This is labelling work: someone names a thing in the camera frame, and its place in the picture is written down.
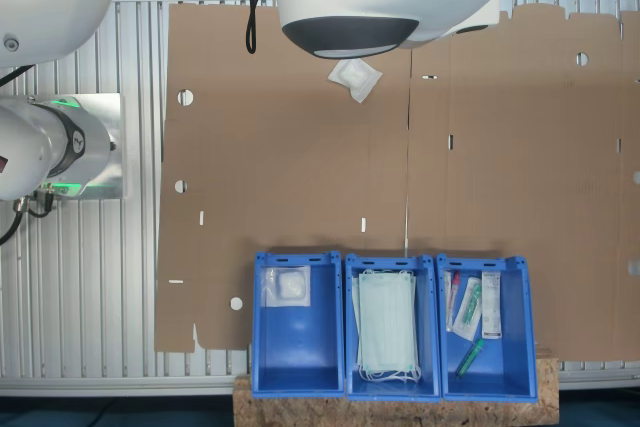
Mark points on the packed green syringe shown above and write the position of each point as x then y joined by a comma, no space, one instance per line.
469,307

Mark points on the blue bin with syringes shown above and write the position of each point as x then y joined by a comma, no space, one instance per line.
500,372

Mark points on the cotton packet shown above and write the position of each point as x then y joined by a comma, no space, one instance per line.
290,287
355,76

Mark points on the stack of white face masks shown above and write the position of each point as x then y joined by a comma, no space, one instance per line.
387,322

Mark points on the chipboard wooden block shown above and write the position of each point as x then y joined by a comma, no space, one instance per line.
400,414

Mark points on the blue bin with cotton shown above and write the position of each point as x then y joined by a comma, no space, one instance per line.
300,347

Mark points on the blue bin with masks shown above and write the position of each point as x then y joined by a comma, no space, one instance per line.
428,327

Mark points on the brown cardboard sheet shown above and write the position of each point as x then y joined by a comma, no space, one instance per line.
525,172
280,172

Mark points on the flat cotton packet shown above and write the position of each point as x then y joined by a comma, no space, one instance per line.
290,287

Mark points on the packed red-capped tube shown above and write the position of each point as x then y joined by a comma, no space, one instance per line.
451,297

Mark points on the white printed long packet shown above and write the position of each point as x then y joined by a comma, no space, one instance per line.
491,307

